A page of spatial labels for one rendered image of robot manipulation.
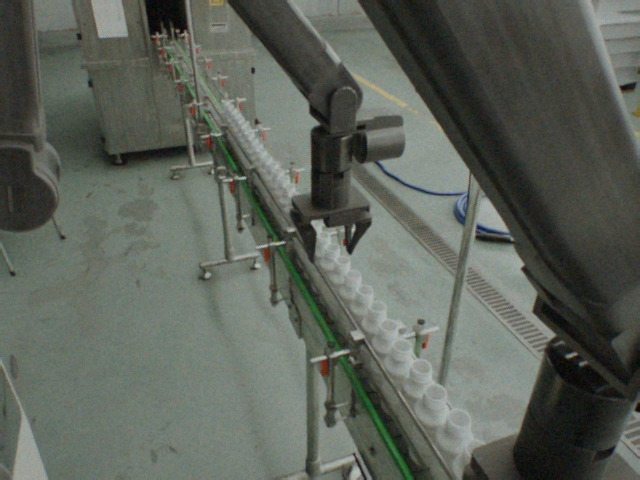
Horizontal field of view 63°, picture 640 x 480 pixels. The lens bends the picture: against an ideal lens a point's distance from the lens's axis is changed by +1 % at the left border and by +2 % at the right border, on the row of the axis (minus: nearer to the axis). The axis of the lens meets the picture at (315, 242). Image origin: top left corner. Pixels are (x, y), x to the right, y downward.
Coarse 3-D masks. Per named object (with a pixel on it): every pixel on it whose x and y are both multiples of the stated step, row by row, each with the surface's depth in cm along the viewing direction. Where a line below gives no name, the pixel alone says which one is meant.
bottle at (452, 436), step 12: (456, 420) 84; (468, 420) 82; (444, 432) 83; (456, 432) 81; (468, 432) 82; (444, 444) 82; (456, 444) 82; (432, 456) 88; (444, 456) 83; (456, 456) 82; (432, 468) 88
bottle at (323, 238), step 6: (318, 234) 130; (324, 234) 130; (318, 240) 128; (324, 240) 128; (330, 240) 129; (318, 246) 129; (324, 246) 128; (318, 252) 129; (324, 252) 129; (318, 258) 129; (312, 264) 132; (318, 264) 130; (312, 270) 133; (312, 276) 134; (318, 276) 132; (318, 282) 133; (312, 288) 136; (318, 288) 134
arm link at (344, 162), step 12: (312, 132) 68; (324, 132) 67; (336, 132) 67; (348, 132) 67; (360, 132) 68; (312, 144) 68; (324, 144) 67; (336, 144) 67; (348, 144) 68; (360, 144) 69; (312, 156) 69; (324, 156) 68; (336, 156) 68; (348, 156) 69; (360, 156) 70; (324, 168) 69; (336, 168) 68; (348, 168) 70
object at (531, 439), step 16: (528, 416) 36; (528, 432) 36; (544, 432) 34; (480, 448) 39; (496, 448) 39; (512, 448) 39; (528, 448) 36; (544, 448) 34; (560, 448) 33; (576, 448) 33; (608, 448) 34; (480, 464) 38; (496, 464) 38; (512, 464) 38; (528, 464) 36; (544, 464) 35; (560, 464) 34; (576, 464) 33; (592, 464) 33; (608, 464) 38; (624, 464) 38
